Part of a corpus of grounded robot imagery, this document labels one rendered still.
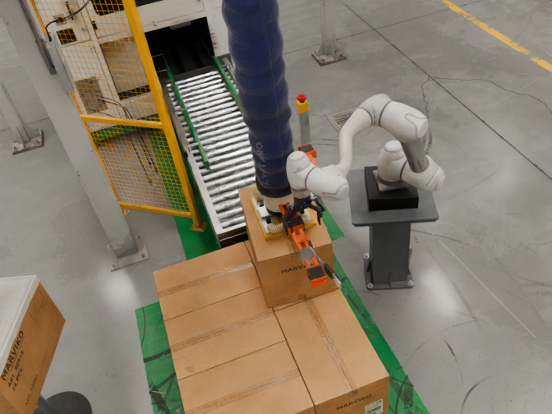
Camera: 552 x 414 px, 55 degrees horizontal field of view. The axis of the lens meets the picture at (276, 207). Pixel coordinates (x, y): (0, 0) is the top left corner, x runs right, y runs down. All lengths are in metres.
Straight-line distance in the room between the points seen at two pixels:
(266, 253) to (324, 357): 0.61
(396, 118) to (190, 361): 1.62
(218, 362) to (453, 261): 1.89
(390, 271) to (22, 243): 3.03
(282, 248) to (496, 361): 1.52
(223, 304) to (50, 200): 2.58
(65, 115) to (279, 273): 1.69
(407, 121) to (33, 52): 2.12
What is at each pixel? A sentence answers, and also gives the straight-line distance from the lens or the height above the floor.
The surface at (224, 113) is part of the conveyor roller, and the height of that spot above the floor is 0.53.
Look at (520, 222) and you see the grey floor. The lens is 4.37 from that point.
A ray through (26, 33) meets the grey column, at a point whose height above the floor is 1.86.
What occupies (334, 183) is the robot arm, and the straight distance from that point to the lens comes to 2.14.
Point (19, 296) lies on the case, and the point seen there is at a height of 1.02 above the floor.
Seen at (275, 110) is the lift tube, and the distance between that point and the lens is 2.44.
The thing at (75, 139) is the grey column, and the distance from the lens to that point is 3.70.
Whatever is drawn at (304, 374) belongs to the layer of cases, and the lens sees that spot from 2.81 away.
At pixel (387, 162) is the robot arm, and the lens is 3.09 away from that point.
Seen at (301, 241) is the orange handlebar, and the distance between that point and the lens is 2.60.
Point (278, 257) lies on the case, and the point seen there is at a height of 0.94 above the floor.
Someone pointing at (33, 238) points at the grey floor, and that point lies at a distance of 4.96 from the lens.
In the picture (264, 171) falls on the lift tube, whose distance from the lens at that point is 2.65.
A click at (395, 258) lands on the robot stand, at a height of 0.27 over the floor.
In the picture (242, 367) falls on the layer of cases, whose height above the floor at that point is 0.54.
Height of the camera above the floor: 2.98
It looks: 42 degrees down
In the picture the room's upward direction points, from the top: 10 degrees counter-clockwise
